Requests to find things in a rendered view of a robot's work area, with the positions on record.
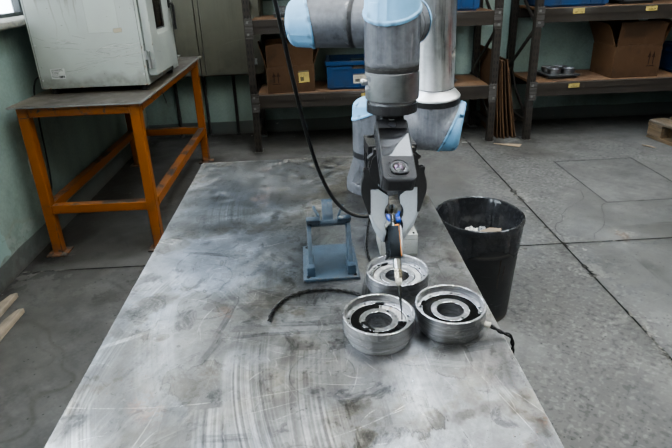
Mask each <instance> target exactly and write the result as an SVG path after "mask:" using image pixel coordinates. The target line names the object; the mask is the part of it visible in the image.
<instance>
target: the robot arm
mask: <svg viewBox="0 0 672 448"><path fill-rule="evenodd" d="M456 24H457V0H291V1H290V2H289V3H288V5H287V7H286V11H285V30H286V34H287V37H288V40H289V42H290V43H291V44H292V45H293V46H295V47H303V48H312V49H316V48H364V63H365V75H366V78H362V79H361V80H360V83H361V85H362V86H365V96H363V97H360V98H358V99H357V100H356V101H355V102H354V103H353V106H352V118H351V120H352V131H353V160H352V163H351V166H350V170H349V173H348V176H347V189H348V190H349V191H350V192H352V193H354V194H356V195H360V196H362V198H363V201H364V204H365V207H366V209H367V212H368V215H369V217H370V220H371V223H372V226H373V228H374V231H375V233H376V234H377V236H378V237H379V238H380V240H381V241H382V242H385V241H386V236H387V232H386V228H385V223H386V220H387V219H386V216H385V208H386V207H387V205H388V200H389V197H388V196H393V195H396V194H398V200H399V202H400V204H401V211H400V219H401V223H400V225H401V228H402V239H403V240H404V239H405V238H406V236H407V235H408V233H409V232H410V230H411V228H412V227H413V224H414V222H415V220H416V218H417V215H418V212H419V211H420V209H421V206H422V203H423V200H424V197H425V194H426V190H427V181H426V177H425V166H424V165H423V164H421V165H419V162H418V159H420V158H421V155H420V154H419V153H418V152H417V151H416V150H431V151H437V152H439V151H453V150H455V149H456V148H457V147H458V145H459V141H460V136H461V131H462V126H463V121H464V115H465V110H466V105H467V103H466V102H464V101H460V92H459V91H458V90H457V89H456V88H455V87H454V74H455V49H456Z"/></svg>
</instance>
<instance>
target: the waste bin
mask: <svg viewBox="0 0 672 448"><path fill-rule="evenodd" d="M436 211H437V212H438V214H439V216H440V218H441V220H442V222H443V224H444V226H445V227H446V229H447V231H448V233H449V235H450V237H451V239H452V240H453V242H454V244H455V246H456V248H457V250H458V252H459V253H460V255H461V257H462V259H463V261H464V263H465V265H466V266H467V268H468V270H469V272H470V274H471V276H472V278H473V279H474V281H475V283H476V285H477V287H478V289H479V291H480V292H481V294H482V296H483V298H484V300H485V301H486V304H487V305H488V307H489V309H490V311H491V313H492V315H493V317H494V319H495V320H496V322H498V321H499V320H501V319H502V318H504V316H505V315H506V313H507V308H508V303H509V298H510V292H511V287H512V282H513V277H514V271H515V266H516V261H517V255H518V251H519V248H520V243H521V239H522V234H523V227H524V225H525V221H526V218H525V215H524V213H523V212H522V211H521V210H520V209H518V208H517V207H515V206H514V205H512V204H510V203H508V202H505V201H503V200H499V199H495V198H489V197H480V196H465V197H457V198H453V199H449V200H446V201H444V202H442V203H441V204H439V205H438V206H437V208H436ZM470 226H472V227H474V228H479V226H482V227H483V226H485V228H486V229H487V228H501V231H495V232H480V231H472V230H466V229H465V228H466V227H470Z"/></svg>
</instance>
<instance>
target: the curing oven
mask: <svg viewBox="0 0 672 448"><path fill-rule="evenodd" d="M20 1H21V6H22V10H23V14H24V18H25V22H26V26H27V30H28V34H29V38H30V42H31V47H32V51H33V55H34V59H35V63H36V67H37V71H38V75H39V79H40V83H41V88H42V89H52V94H60V93H61V92H60V89H63V88H86V87H109V86H132V85H141V87H142V90H149V89H150V88H149V85H150V84H151V83H153V82H154V81H155V80H157V79H158V78H160V77H161V76H163V75H164V74H165V73H172V72H173V70H172V69H174V68H176V67H177V66H179V64H178V55H177V48H176V41H175V34H174V29H177V26H176V18H175V11H174V5H173V3H171V0H20ZM171 7H172V13H171ZM172 14H173V20H172Z"/></svg>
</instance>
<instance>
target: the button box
mask: <svg viewBox="0 0 672 448"><path fill-rule="evenodd" d="M376 241H377V245H378V249H379V253H380V256H383V255H386V247H385V242H382V241H381V240H380V238H379V237H378V236H377V234H376ZM417 246H418V234H417V232H416V229H415V227H414V224H413V227H412V228H411V230H410V232H409V233H408V235H407V236H406V238H405V239H404V240H403V249H404V255H409V256H417Z"/></svg>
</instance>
